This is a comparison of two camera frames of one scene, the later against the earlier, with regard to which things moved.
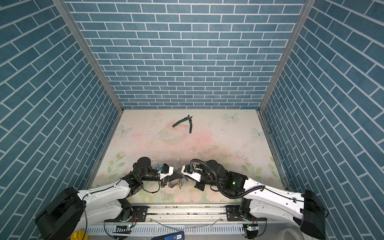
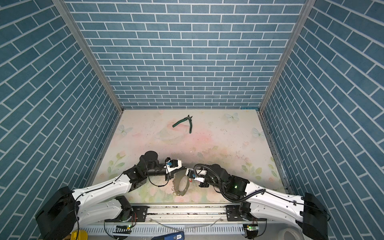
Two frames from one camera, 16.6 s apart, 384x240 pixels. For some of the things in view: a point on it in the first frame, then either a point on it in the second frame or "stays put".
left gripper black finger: (173, 180) → (182, 168)
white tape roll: (297, 234) stays put
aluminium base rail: (172, 216) stays put
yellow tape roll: (79, 235) stays put
